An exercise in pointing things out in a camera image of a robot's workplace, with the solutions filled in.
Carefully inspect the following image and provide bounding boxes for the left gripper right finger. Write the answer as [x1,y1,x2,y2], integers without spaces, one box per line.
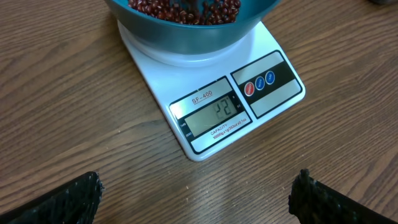
[289,169,395,224]

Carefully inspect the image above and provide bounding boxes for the clear plastic container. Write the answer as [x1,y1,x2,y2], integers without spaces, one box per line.
[369,0,398,5]

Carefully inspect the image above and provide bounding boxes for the white digital kitchen scale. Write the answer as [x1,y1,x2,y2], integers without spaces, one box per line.
[119,23,306,161]

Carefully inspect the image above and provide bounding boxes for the red beans in bowl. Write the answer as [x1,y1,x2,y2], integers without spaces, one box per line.
[127,0,241,26]

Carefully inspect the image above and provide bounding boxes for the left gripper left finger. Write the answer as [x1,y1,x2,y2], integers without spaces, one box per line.
[1,171,104,224]

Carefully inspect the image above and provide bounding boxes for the teal blue bowl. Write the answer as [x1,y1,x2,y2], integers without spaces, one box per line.
[105,0,279,54]

